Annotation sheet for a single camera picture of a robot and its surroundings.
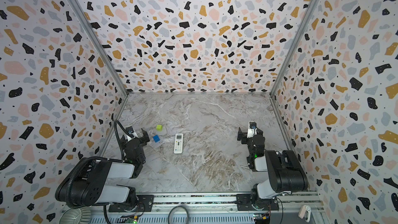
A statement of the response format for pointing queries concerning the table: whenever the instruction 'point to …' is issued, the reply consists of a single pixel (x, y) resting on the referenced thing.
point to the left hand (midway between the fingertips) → (132, 130)
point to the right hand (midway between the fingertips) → (247, 124)
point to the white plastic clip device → (305, 212)
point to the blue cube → (156, 138)
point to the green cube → (159, 127)
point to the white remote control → (178, 144)
